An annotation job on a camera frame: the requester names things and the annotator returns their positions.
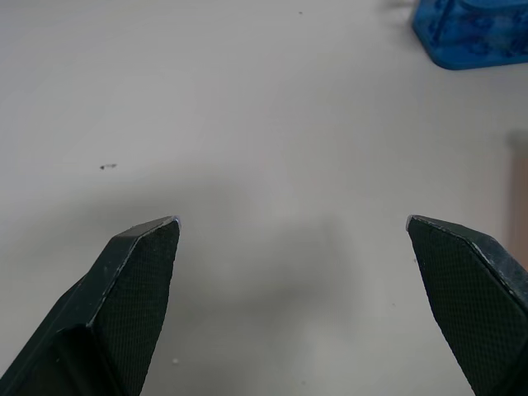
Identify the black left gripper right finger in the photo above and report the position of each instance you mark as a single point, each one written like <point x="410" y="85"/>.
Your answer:
<point x="474" y="305"/>

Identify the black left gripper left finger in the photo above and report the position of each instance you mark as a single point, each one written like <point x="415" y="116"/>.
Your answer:
<point x="111" y="313"/>

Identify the blue plastic container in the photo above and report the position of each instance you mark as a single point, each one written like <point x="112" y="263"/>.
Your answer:
<point x="474" y="33"/>

